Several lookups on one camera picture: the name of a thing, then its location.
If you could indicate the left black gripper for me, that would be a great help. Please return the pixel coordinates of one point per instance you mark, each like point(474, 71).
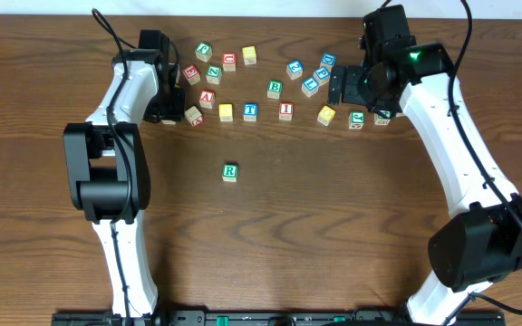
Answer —
point(170, 109)

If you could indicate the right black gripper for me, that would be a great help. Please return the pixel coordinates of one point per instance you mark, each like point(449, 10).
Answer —
point(355, 75)

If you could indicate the green B block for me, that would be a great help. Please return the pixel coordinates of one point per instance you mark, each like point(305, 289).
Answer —
point(274, 89)

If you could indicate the blue T block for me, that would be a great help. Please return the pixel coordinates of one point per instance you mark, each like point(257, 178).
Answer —
point(250, 112)

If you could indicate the green R block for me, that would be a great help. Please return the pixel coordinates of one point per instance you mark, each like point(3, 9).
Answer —
point(230, 172)

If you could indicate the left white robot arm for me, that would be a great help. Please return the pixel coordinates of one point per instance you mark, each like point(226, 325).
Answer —
point(109, 178)

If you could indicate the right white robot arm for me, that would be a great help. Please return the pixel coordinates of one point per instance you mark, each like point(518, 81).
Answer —
point(482, 242)

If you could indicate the blue P block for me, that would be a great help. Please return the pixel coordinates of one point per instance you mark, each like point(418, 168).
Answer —
point(322, 75)

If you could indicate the red-sided wooden block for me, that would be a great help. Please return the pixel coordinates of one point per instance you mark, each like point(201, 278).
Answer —
point(194, 116)

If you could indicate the blue D block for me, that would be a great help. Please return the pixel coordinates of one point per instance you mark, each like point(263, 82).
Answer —
point(328, 61)

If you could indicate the green J block right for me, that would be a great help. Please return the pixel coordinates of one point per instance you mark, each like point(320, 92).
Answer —
point(356, 119)

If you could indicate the green j block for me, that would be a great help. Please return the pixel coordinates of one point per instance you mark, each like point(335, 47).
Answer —
point(356, 119)
point(204, 51)

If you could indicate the blue L block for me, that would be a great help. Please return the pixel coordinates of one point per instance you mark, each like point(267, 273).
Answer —
point(310, 87)

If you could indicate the red E block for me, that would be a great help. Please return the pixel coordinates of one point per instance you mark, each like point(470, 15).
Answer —
point(192, 74)

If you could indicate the red A block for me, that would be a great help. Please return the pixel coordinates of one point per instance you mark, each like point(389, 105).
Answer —
point(206, 99)

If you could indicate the green 4 block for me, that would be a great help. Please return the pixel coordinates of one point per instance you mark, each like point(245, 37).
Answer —
point(381, 119)

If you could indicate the blue 2 block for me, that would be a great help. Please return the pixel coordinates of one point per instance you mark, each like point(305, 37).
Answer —
point(294, 69)

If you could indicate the green Z block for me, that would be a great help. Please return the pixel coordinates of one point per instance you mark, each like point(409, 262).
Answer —
point(214, 74)

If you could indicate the yellow S block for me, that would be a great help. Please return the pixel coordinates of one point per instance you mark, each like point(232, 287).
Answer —
point(225, 112)

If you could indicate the green J block top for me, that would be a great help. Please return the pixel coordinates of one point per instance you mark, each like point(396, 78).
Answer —
point(204, 51)

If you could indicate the red I block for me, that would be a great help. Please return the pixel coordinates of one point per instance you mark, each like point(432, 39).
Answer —
point(286, 110)

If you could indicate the red U block top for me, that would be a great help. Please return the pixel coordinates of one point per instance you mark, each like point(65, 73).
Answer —
point(229, 62)

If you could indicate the yellow block top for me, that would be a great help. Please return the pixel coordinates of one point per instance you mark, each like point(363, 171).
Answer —
point(249, 55)

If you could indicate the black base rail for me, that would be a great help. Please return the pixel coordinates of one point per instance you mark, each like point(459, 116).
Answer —
point(199, 318)

